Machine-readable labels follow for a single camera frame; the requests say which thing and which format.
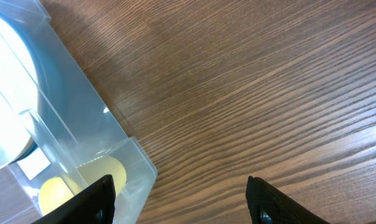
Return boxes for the clear plastic storage container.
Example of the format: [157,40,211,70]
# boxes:
[0,1,157,223]

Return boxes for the white label in container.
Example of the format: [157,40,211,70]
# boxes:
[17,148,50,180]

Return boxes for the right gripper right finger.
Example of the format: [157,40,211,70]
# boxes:
[245,176,328,224]

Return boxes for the cream plate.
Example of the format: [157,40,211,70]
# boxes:
[0,16,39,169]

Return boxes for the blue plate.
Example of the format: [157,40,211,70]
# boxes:
[22,34,65,138]

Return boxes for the yellow cup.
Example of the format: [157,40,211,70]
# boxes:
[39,156,127,215]

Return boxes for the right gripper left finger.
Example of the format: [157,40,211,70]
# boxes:
[34,175,116,224]

